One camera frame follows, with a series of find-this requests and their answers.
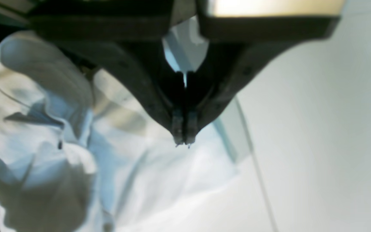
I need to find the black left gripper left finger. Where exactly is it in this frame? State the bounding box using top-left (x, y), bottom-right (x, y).
top-left (28, 0), bottom-right (186, 144)

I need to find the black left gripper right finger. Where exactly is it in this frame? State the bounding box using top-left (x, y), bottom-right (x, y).
top-left (185, 0), bottom-right (346, 144)

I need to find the white t-shirt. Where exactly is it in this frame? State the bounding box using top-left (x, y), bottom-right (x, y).
top-left (0, 25), bottom-right (241, 232)

